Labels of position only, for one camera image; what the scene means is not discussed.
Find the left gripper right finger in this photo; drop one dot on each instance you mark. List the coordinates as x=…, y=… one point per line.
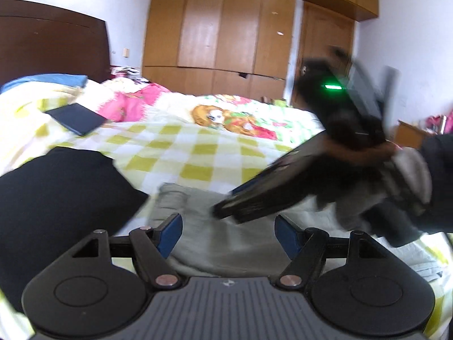
x=306, y=250

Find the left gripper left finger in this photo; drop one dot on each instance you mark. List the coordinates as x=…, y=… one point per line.
x=152, y=246

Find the light grey pants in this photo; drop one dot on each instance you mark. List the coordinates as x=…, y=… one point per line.
x=211, y=247

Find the grey gloved right hand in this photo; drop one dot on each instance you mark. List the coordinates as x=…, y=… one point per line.
x=384, y=173

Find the wooden side desk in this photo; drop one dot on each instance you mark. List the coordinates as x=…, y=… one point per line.
x=409, y=135

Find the wooden door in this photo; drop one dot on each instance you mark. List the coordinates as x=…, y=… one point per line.
x=322, y=28

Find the black folded garment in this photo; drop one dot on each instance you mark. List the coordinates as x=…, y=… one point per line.
x=51, y=203

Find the cartoon print pink quilt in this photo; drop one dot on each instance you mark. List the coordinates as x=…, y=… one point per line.
x=125, y=101

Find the dark navy folded cloth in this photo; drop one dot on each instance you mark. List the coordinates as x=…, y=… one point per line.
x=77, y=118

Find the wooden wardrobe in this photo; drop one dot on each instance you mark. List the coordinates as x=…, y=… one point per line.
x=231, y=46

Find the yellow checkered bed sheet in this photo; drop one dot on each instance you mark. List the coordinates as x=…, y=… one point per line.
x=165, y=150

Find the blue pillow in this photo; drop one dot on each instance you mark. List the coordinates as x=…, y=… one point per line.
x=72, y=81

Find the dark wooden headboard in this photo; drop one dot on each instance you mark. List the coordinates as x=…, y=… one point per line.
x=43, y=39

